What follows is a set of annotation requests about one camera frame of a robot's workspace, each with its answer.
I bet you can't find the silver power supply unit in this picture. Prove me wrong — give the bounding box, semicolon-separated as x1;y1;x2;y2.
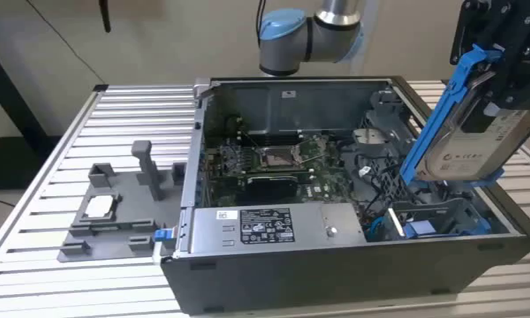
188;202;366;255

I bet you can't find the hard disk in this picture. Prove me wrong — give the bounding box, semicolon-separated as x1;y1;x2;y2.
400;44;530;190

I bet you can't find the silver metal bracket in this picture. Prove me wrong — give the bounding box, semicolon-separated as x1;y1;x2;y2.
350;127;401;148

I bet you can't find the grey metal disk bay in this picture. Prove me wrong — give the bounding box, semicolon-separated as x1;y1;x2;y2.
388;185;513;242

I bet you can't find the blue case latch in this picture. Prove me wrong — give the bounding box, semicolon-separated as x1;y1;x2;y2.
152;228;177;243

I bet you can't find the silver CPU chip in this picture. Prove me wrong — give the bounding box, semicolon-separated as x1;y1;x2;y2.
84;195;116;219

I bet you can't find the green motherboard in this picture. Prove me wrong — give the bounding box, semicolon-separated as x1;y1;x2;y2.
202;132;364;208

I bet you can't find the black flat wire white tag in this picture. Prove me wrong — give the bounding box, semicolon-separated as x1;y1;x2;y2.
352;150;408;213

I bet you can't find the blue disk carrier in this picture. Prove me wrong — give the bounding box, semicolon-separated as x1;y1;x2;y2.
405;221;434;238

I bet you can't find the dark grey PC case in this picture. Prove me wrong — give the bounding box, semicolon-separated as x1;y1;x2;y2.
161;75;530;315

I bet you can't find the black hanging strap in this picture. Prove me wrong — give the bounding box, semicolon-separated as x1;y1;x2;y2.
97;0;113;34

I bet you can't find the thin black wall cable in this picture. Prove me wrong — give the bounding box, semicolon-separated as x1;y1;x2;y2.
25;0;105;85

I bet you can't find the CPU socket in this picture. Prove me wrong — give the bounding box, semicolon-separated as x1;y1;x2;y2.
256;145;309;172

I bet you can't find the grey parts rack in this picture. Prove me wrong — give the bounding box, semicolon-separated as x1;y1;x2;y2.
57;140;189;263

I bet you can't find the blue disk wire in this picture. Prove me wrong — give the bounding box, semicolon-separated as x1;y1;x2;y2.
365;215;388;241

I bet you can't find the black desk frame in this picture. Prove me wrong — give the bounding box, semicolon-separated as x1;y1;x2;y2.
0;36;64;191

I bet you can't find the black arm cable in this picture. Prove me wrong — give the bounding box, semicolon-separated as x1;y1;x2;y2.
254;0;269;40

